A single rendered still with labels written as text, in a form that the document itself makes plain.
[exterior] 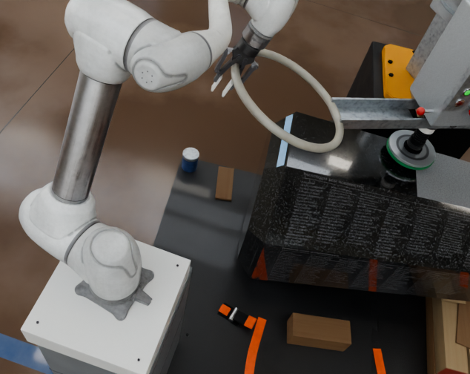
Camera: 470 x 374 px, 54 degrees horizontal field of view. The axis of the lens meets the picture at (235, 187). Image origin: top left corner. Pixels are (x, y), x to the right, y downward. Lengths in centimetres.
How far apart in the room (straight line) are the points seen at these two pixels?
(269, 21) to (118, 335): 105
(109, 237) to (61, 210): 15
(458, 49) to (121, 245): 130
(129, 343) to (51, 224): 42
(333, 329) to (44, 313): 145
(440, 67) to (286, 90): 190
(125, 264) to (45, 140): 194
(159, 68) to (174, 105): 235
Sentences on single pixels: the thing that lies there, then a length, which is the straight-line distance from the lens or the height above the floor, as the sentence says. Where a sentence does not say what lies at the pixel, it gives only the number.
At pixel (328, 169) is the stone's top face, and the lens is 201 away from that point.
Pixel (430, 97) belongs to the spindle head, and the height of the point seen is 122.
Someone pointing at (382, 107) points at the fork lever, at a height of 111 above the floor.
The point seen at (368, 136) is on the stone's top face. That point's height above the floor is 85.
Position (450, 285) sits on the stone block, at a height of 52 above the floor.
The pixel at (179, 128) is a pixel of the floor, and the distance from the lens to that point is 318.
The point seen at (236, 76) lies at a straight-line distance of 157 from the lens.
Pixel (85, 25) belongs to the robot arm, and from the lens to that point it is 110.
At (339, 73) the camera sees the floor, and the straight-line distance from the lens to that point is 398.
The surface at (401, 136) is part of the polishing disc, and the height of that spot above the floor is 91.
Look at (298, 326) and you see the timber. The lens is 241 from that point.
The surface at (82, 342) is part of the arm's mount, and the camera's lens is 149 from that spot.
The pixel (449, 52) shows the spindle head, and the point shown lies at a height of 140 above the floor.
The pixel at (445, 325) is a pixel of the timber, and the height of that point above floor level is 19.
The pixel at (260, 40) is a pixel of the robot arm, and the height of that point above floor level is 143.
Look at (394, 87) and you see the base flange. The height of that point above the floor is 78.
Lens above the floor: 230
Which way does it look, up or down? 52 degrees down
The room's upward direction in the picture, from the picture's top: 15 degrees clockwise
